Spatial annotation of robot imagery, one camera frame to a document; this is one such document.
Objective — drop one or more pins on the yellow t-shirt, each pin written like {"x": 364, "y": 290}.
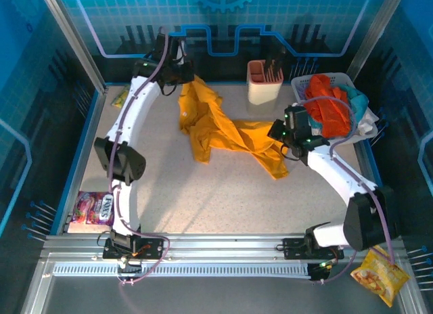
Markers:
{"x": 216, "y": 124}

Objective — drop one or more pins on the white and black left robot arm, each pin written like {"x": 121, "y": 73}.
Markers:
{"x": 130, "y": 114}

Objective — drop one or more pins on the orange t-shirt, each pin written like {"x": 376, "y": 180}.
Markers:
{"x": 324, "y": 111}

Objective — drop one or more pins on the cream utensil holder pink inside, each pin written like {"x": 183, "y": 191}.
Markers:
{"x": 264, "y": 94}

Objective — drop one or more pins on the white plastic laundry basket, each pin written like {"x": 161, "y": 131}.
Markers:
{"x": 297, "y": 82}

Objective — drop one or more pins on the yellow-green Fox's candy bag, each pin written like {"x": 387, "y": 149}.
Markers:
{"x": 121, "y": 97}

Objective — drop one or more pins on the teal t-shirt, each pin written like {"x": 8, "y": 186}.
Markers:
{"x": 358, "y": 102}

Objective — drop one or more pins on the white t-shirt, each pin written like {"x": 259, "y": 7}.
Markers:
{"x": 367, "y": 124}

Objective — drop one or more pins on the black kitchen utensil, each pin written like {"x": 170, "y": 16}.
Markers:
{"x": 270, "y": 68}
{"x": 280, "y": 62}

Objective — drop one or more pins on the blue table border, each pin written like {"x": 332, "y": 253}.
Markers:
{"x": 75, "y": 165}

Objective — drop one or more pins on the purple Fox's candy bag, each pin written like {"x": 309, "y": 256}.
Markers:
{"x": 91, "y": 207}

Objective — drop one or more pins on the yellow snack bag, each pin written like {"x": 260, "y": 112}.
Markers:
{"x": 379, "y": 276}

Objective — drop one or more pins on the aluminium frame post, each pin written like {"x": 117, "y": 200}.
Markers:
{"x": 375, "y": 33}
{"x": 76, "y": 43}

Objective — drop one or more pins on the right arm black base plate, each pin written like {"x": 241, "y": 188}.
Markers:
{"x": 294, "y": 248}

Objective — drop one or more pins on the aluminium rail frame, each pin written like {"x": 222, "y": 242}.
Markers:
{"x": 220, "y": 246}

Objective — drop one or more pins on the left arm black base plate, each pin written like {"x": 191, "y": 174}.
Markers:
{"x": 154, "y": 249}

